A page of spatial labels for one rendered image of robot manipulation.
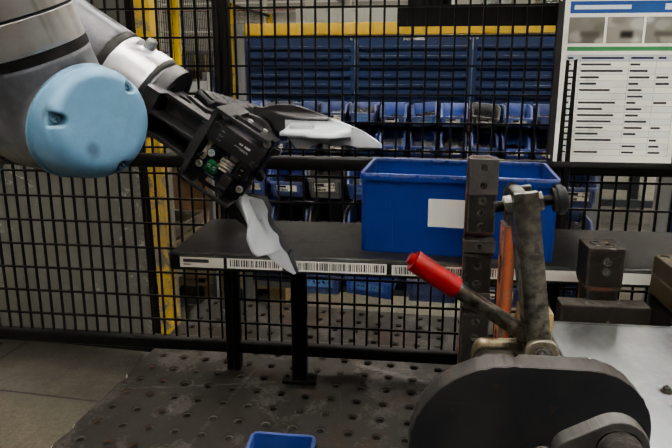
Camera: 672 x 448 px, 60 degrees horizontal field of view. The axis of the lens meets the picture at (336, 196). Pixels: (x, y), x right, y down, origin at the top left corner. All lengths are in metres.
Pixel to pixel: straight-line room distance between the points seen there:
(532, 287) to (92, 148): 0.39
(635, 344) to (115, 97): 0.64
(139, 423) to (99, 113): 0.84
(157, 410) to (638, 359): 0.83
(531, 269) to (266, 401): 0.73
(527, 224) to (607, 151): 0.62
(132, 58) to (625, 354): 0.62
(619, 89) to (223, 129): 0.81
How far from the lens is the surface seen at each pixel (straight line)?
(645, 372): 0.74
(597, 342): 0.79
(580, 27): 1.13
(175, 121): 0.52
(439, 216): 0.93
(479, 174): 0.85
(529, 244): 0.56
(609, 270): 0.91
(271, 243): 0.57
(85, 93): 0.40
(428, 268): 0.57
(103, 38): 0.56
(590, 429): 0.28
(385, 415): 1.15
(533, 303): 0.58
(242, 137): 0.50
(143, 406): 1.22
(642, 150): 1.18
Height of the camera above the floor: 1.32
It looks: 13 degrees down
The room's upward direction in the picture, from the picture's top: straight up
